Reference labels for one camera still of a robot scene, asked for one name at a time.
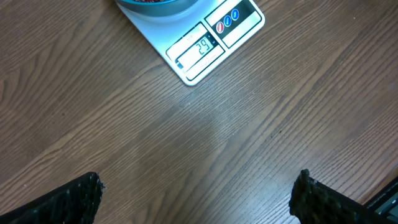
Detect blue metal bowl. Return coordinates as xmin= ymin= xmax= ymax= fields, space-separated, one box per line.
xmin=116 ymin=0 xmax=198 ymax=17

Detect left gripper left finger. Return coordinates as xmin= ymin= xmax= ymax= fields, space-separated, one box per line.
xmin=1 ymin=172 xmax=104 ymax=224

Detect white digital kitchen scale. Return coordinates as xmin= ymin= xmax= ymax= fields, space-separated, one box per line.
xmin=116 ymin=0 xmax=266 ymax=86

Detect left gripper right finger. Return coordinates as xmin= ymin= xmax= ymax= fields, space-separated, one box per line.
xmin=289 ymin=169 xmax=395 ymax=224

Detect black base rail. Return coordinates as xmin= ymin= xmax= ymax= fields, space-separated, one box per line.
xmin=364 ymin=177 xmax=397 ymax=224

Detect red beans in bowl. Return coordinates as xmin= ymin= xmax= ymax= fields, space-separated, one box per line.
xmin=133 ymin=0 xmax=168 ymax=4

